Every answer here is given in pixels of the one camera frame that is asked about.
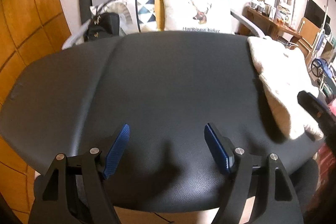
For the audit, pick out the black handbag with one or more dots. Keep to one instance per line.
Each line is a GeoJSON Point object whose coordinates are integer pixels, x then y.
{"type": "Point", "coordinates": [103, 27]}

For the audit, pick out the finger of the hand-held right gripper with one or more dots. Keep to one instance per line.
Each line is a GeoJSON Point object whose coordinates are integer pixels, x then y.
{"type": "Point", "coordinates": [313, 106]}

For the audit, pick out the white deer print cushion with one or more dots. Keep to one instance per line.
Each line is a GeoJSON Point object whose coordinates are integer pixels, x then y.
{"type": "Point", "coordinates": [181, 14]}

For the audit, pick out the group of jars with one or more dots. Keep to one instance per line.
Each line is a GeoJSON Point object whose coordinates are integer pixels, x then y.
{"type": "Point", "coordinates": [260, 7]}

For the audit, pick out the black monitor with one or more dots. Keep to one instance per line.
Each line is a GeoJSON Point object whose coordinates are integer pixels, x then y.
{"type": "Point", "coordinates": [315, 12]}

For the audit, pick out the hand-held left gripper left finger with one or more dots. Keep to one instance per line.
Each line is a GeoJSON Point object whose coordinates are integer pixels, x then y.
{"type": "Point", "coordinates": [118, 150]}

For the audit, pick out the person's right forearm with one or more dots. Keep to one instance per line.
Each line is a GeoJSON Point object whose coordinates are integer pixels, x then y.
{"type": "Point", "coordinates": [326, 163]}

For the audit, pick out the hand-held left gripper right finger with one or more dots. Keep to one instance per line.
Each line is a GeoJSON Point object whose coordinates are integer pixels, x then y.
{"type": "Point", "coordinates": [218, 150]}

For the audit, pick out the geometric triangle print cushion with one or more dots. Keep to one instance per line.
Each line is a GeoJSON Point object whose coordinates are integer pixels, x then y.
{"type": "Point", "coordinates": [128, 11]}

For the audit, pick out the wooden side desk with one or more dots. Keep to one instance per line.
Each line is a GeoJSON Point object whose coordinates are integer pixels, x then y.
{"type": "Point", "coordinates": [273, 26]}

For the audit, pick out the white knit sweater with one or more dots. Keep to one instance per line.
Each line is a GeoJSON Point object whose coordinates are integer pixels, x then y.
{"type": "Point", "coordinates": [281, 82]}

